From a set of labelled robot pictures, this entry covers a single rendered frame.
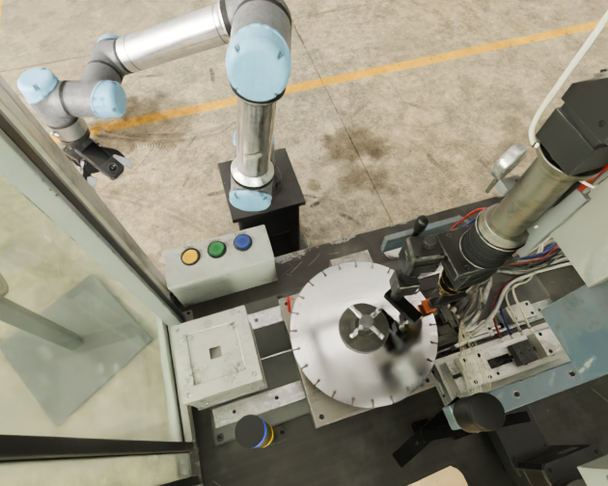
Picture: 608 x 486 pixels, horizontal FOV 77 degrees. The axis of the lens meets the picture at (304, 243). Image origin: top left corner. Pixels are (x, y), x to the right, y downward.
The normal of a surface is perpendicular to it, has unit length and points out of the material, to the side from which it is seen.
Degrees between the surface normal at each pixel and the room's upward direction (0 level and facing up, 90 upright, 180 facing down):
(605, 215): 90
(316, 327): 0
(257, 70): 82
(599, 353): 90
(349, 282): 0
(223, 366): 0
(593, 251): 90
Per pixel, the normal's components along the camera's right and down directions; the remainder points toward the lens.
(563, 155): -0.95, 0.26
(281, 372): 0.00, -0.47
